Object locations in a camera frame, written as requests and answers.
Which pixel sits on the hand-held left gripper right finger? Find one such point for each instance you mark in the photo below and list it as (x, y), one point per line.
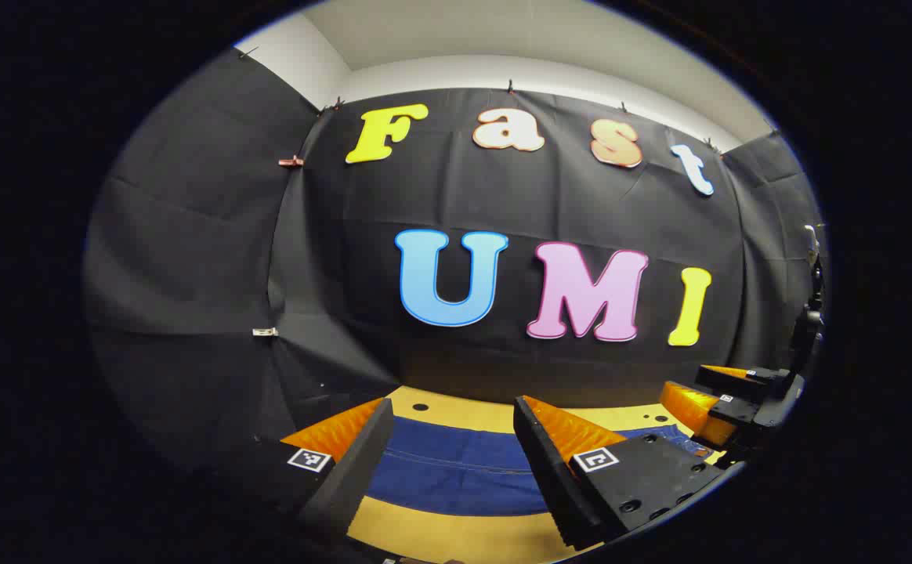
(542, 462)

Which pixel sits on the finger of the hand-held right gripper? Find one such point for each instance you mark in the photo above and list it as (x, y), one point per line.
(726, 419)
(738, 380)

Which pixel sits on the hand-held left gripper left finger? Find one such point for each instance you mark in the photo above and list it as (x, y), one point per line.
(362, 470)

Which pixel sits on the blue denim jeans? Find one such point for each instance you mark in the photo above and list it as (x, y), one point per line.
(456, 470)

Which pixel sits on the silver metal cloth clip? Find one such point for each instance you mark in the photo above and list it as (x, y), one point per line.
(265, 332)

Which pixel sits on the pink cloth clip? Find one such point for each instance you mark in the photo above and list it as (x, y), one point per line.
(291, 161)

